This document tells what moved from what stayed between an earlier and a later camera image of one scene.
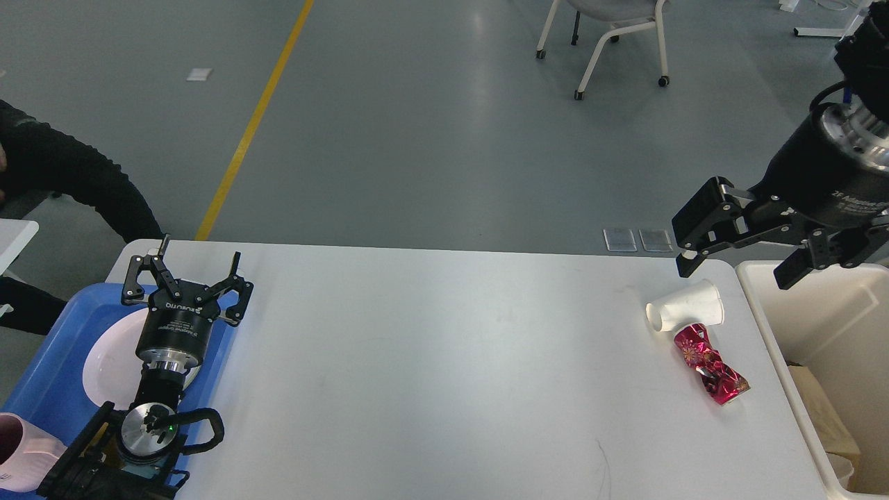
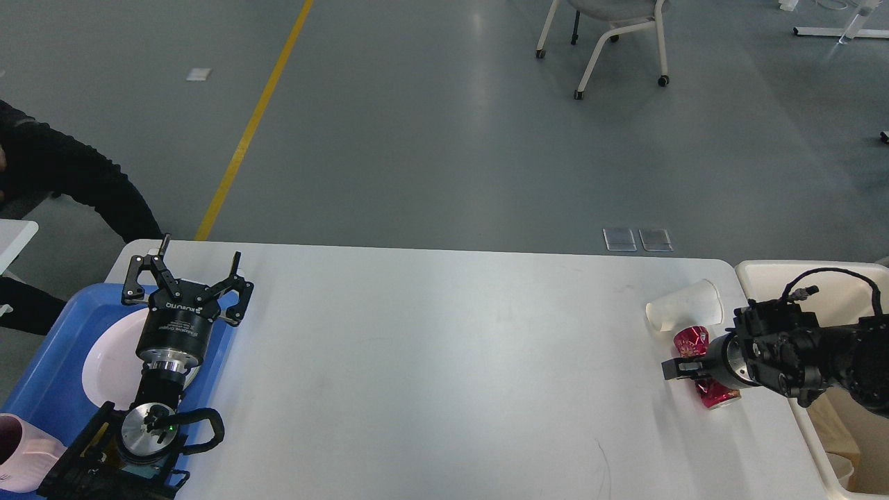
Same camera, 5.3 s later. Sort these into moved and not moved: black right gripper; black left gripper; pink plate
Moved: black right gripper
Not moved: black left gripper; pink plate
